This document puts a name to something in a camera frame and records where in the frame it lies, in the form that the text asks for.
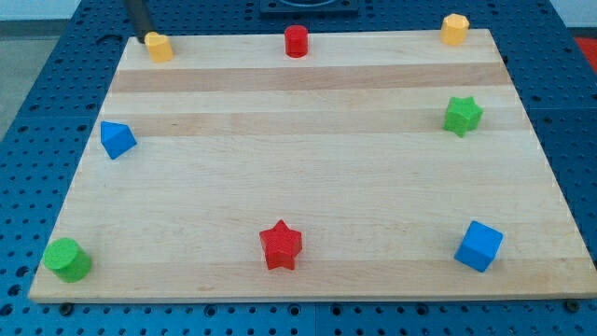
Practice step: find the red star block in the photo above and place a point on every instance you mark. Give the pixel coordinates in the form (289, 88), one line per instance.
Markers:
(281, 245)

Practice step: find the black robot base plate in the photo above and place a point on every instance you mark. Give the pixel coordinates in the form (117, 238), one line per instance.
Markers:
(282, 7)

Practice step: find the light wooden board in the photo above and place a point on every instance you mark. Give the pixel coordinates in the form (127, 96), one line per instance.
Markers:
(345, 145)

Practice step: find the blue triangle block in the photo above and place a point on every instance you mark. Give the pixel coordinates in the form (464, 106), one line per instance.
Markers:
(116, 138)

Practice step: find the green cylinder block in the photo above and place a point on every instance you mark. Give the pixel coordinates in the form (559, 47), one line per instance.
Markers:
(66, 259)

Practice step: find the yellow heart block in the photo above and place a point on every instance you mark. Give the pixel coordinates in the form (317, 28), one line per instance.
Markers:
(158, 47)

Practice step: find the green star block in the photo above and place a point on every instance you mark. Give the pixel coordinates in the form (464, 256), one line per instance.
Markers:
(462, 115)

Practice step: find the red cylinder block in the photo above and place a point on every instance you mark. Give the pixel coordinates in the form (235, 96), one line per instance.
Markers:
(296, 41)

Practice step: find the yellow hexagon block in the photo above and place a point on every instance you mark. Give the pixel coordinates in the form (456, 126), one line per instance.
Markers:
(454, 29)

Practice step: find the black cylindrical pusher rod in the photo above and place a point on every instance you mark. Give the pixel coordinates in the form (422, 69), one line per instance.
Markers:
(140, 18)

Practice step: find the blue cube block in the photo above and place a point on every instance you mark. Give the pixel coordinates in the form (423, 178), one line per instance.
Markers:
(479, 246)

